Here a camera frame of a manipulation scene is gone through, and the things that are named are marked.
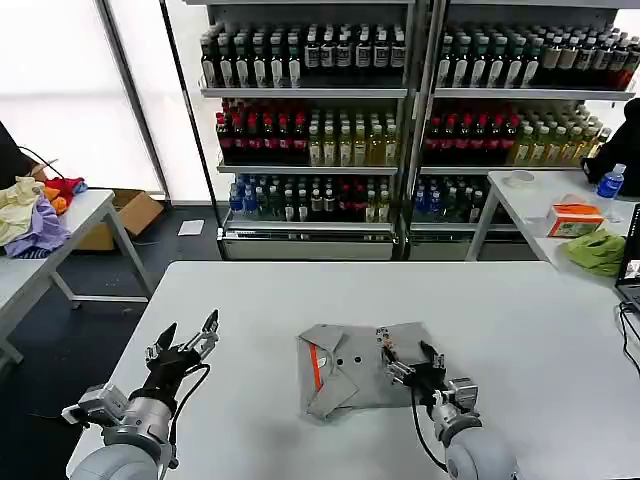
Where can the white desk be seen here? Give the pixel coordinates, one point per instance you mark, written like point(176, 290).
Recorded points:
point(525, 205)

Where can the white side table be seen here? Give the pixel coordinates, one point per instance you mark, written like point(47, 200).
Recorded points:
point(85, 210)

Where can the brown cardboard box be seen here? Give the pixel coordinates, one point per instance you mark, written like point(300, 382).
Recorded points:
point(135, 210)

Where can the green cloth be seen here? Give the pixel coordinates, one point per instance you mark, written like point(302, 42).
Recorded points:
point(597, 252)

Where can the black bulky object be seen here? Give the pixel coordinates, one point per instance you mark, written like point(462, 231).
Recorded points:
point(12, 160)

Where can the person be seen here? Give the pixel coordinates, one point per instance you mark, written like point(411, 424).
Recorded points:
point(617, 150)

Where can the purple cloth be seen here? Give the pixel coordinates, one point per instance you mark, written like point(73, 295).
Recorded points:
point(42, 230)

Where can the orange tissue box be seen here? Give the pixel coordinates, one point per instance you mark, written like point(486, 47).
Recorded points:
point(572, 220)

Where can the grey t-shirt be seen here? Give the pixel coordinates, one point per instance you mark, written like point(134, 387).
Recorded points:
point(350, 380)

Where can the black laptop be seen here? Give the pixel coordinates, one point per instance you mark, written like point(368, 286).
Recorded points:
point(631, 270)

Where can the cream cloth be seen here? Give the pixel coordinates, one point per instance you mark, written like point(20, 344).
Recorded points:
point(15, 210)

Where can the clear tape roll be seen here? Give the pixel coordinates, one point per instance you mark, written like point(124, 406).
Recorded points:
point(520, 177)

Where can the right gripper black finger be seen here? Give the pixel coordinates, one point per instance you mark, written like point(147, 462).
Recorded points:
point(432, 352)
point(395, 362)

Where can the blue label water bottle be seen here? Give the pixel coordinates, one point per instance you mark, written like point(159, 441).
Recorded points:
point(611, 184)

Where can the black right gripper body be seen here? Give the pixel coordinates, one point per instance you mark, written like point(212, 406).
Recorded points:
point(427, 382)

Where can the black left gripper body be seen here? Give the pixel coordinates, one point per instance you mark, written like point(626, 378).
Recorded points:
point(170, 370)

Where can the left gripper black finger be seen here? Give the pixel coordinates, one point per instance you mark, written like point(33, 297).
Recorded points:
point(204, 340)
point(162, 342)

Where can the blue cloth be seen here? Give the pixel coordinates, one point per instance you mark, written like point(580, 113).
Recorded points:
point(81, 187)

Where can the red cloth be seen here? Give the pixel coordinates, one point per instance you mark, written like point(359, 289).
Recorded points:
point(62, 186)

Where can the orange cloth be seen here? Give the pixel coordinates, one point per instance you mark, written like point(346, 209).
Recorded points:
point(59, 205)

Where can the white paper sheet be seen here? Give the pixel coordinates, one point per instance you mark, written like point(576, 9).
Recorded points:
point(191, 228)

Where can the grey shelf with bottles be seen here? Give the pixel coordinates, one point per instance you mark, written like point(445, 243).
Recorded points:
point(310, 125)
point(510, 125)

